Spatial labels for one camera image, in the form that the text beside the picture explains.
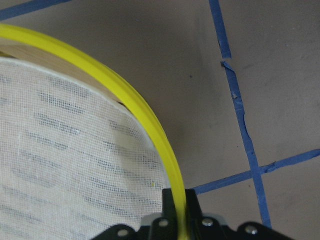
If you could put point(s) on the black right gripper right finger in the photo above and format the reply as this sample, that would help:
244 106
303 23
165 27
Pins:
193 210

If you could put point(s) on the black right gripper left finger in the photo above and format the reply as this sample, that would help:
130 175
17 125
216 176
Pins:
168 206

